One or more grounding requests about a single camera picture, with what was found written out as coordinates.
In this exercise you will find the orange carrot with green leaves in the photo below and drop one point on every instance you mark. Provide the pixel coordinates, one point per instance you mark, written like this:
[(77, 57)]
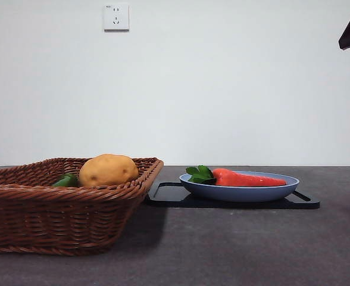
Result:
[(243, 179)]

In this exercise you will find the blue round plate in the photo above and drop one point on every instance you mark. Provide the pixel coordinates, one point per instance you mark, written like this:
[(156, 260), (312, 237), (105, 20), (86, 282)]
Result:
[(237, 193)]

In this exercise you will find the black flat tray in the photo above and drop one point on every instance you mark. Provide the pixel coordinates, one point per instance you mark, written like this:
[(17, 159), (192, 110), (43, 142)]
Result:
[(169, 202)]

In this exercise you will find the yellow-brown potato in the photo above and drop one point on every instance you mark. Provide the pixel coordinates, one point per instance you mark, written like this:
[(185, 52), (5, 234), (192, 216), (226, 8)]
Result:
[(108, 171)]

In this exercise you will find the green pepper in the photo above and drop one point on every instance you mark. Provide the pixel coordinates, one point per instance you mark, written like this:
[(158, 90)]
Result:
[(65, 180)]

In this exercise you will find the brown wicker basket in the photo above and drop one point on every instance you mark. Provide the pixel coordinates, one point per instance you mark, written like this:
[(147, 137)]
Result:
[(59, 214)]

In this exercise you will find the white wall socket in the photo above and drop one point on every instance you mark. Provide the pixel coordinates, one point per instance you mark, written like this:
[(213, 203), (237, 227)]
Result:
[(116, 17)]

